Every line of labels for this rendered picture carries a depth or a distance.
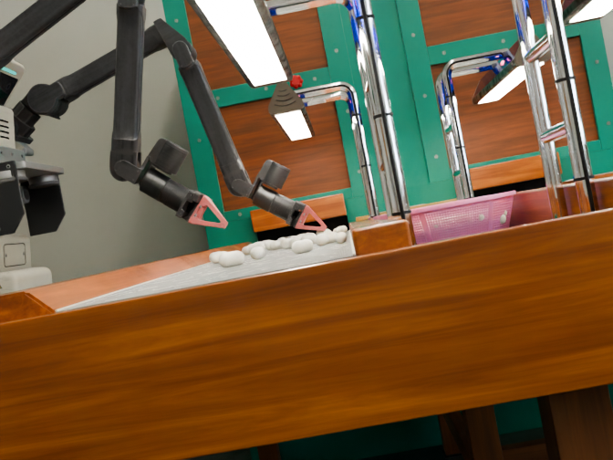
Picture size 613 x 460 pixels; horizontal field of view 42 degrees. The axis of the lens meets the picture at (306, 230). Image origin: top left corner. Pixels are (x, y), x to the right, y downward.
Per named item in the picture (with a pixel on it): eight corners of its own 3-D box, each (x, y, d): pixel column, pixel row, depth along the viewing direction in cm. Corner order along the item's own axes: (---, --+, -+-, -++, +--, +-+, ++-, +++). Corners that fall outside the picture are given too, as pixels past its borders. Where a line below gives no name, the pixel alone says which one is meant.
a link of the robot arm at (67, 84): (177, 15, 216) (169, 6, 206) (202, 59, 216) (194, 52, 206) (36, 98, 218) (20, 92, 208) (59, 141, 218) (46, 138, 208)
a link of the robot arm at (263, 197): (250, 203, 215) (247, 202, 209) (261, 179, 214) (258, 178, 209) (273, 214, 214) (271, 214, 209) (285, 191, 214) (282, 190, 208)
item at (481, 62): (472, 236, 199) (439, 59, 198) (461, 235, 219) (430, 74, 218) (548, 222, 198) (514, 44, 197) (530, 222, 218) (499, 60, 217)
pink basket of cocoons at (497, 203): (389, 268, 142) (379, 215, 142) (383, 261, 169) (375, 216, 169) (539, 240, 141) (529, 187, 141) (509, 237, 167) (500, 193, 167)
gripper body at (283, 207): (305, 204, 216) (280, 192, 216) (302, 203, 206) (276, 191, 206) (294, 225, 216) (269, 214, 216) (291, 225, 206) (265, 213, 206)
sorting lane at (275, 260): (57, 331, 78) (53, 309, 78) (259, 253, 259) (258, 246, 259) (359, 275, 77) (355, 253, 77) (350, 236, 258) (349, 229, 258)
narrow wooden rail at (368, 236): (372, 341, 77) (350, 228, 77) (355, 256, 258) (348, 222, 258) (429, 331, 77) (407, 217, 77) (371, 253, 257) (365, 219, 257)
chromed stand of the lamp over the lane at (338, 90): (314, 266, 201) (281, 91, 201) (316, 262, 221) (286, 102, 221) (389, 252, 200) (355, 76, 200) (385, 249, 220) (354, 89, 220)
